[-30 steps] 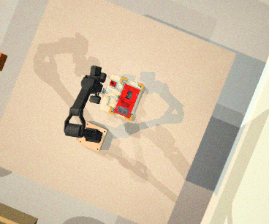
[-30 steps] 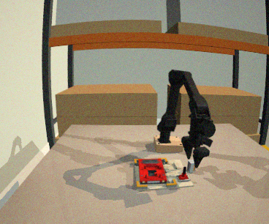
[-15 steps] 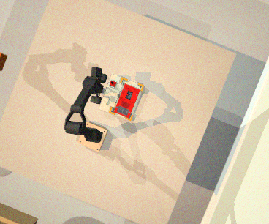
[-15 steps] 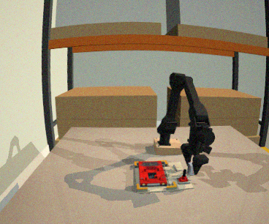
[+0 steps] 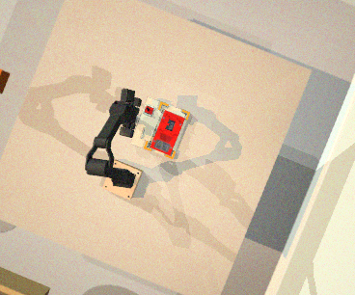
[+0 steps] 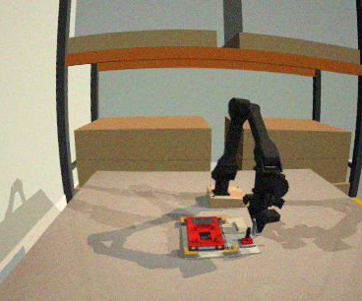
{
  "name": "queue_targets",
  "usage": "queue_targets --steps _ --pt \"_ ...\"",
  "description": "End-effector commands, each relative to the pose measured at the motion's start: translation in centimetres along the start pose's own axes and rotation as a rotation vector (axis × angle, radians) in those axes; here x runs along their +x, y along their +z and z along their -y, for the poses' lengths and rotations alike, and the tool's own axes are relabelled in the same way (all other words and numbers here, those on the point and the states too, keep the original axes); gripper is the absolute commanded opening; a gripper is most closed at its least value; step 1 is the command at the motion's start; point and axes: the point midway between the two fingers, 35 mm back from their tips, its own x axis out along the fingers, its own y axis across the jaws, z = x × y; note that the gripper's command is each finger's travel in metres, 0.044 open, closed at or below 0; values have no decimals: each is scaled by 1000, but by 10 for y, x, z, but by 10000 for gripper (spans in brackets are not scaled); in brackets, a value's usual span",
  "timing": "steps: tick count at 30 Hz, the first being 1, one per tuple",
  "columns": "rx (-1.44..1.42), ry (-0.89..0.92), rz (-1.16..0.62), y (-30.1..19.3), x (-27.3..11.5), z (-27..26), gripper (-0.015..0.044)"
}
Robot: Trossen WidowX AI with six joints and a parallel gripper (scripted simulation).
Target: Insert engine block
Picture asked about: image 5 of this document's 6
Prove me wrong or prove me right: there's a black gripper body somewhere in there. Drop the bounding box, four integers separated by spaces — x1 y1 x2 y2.
119 97 142 138

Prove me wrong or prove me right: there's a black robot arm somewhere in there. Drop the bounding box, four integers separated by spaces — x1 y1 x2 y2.
85 89 136 189

